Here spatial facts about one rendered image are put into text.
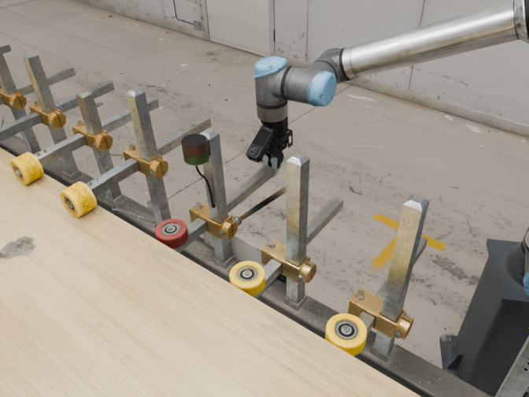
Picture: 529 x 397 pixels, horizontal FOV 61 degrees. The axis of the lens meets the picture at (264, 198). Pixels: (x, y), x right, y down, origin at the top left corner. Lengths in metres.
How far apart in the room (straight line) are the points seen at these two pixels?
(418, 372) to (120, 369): 0.65
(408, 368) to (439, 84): 2.79
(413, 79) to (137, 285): 3.06
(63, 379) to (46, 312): 0.18
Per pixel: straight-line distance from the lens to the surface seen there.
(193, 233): 1.21
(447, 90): 3.69
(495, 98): 3.59
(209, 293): 1.00
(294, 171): 0.92
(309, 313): 1.21
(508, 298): 1.52
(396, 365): 1.16
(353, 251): 2.37
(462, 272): 2.41
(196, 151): 1.02
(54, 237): 1.25
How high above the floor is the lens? 1.66
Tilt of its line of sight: 38 degrees down
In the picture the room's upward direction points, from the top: 2 degrees counter-clockwise
